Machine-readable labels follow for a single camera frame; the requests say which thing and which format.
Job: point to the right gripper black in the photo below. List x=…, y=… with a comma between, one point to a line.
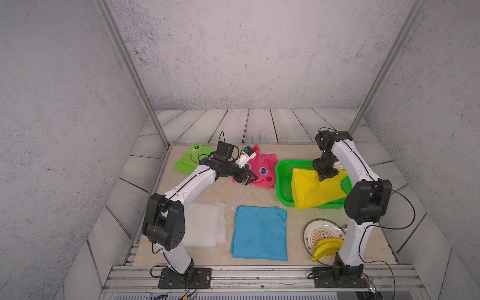
x=323, y=175

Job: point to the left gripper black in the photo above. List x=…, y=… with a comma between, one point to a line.
x=245, y=180

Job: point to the yellow raincoat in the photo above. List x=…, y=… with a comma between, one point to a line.
x=309, y=192

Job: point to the green plastic basket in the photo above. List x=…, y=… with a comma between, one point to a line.
x=284, y=173

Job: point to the blue raincoat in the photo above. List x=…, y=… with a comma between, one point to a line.
x=260, y=233

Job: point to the white raincoat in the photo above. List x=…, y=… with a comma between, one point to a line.
x=205, y=225

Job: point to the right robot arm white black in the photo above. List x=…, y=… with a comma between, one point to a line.
x=366, y=203

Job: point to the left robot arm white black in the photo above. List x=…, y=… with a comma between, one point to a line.
x=164, y=223

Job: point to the pink rabbit raincoat folded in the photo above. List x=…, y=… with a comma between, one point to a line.
x=263, y=166

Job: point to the green frog raincoat folded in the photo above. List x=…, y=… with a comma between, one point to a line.
x=189, y=162

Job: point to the round patterned plate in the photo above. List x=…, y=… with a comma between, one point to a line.
x=320, y=229

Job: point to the yellow bananas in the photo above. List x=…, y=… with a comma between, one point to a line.
x=327, y=247

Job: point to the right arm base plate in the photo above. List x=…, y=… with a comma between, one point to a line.
x=337, y=280

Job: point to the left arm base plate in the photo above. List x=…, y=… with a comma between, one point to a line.
x=197, y=277

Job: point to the aluminium front rail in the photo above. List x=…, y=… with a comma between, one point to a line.
x=399, y=282

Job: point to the right frame post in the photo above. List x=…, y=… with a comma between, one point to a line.
x=412, y=17

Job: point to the frame post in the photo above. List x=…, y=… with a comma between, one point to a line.
x=412, y=17
x=117, y=39

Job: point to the left frame post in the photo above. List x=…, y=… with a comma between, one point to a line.
x=117, y=39

